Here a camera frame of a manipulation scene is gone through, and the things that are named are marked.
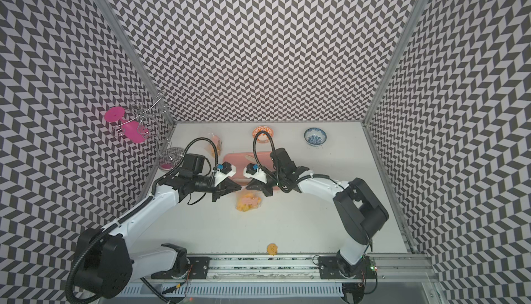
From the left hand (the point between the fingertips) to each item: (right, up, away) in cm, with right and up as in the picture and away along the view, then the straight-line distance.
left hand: (238, 188), depth 78 cm
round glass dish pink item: (-38, +10, +24) cm, 46 cm away
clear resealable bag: (-15, +16, +27) cm, 35 cm away
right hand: (+4, 0, +3) cm, 6 cm away
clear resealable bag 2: (+3, -5, +3) cm, 7 cm away
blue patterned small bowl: (+35, +20, +31) cm, 51 cm away
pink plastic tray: (-4, +9, +27) cm, 29 cm away
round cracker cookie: (+13, -23, -1) cm, 27 cm away
